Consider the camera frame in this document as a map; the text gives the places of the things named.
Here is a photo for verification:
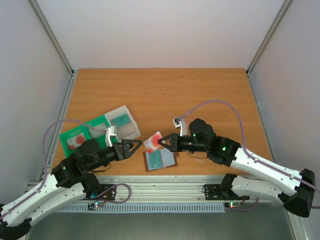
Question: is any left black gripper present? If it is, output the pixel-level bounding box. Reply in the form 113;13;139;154
85;139;143;172

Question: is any brown leather card holder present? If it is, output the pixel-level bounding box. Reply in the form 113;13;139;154
143;148;178;172

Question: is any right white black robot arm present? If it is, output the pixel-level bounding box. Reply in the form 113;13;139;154
158;118;316;218

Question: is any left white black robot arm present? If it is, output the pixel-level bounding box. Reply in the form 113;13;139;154
0;139;142;240

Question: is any teal card in white tray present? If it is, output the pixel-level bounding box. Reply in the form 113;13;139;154
110;113;131;128

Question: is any grey card in green tray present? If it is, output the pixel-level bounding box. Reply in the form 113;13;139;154
88;122;108;139

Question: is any red patterned card in tray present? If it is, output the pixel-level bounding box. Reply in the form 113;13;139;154
66;133;86;150

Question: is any white translucent tray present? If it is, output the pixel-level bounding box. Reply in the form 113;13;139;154
104;105;141;140

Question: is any green plastic organizer tray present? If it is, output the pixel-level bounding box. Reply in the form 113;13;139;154
59;115;111;157

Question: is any left small circuit board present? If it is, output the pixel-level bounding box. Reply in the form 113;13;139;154
87;202;104;211

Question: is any small circuit board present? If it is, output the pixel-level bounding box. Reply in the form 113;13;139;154
224;201;244;209
87;202;104;211

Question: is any right small circuit board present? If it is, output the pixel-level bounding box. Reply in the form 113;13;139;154
224;201;244;209

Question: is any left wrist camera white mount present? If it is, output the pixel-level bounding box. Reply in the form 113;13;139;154
105;125;118;147

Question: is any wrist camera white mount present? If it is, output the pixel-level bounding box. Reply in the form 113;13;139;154
172;117;188;137
105;125;118;147

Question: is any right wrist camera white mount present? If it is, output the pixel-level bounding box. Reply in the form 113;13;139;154
172;117;188;137

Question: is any aluminium front rail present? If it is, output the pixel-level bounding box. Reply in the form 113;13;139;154
26;174;278;204

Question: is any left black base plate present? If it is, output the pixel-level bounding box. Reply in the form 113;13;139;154
84;184;117;201

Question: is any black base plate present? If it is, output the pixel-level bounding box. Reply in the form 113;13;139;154
84;184;117;201
201;184;231;201

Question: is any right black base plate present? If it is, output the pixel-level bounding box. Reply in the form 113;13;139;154
201;184;231;201

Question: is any slotted grey cable duct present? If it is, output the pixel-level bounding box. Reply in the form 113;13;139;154
57;202;225;214

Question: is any left aluminium frame post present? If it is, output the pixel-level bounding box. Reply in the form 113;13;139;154
28;0;74;76

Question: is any aluminium frame post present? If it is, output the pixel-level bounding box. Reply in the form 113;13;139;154
28;0;74;76
245;0;294;78

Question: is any right aluminium frame post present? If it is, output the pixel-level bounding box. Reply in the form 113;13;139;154
245;0;294;78

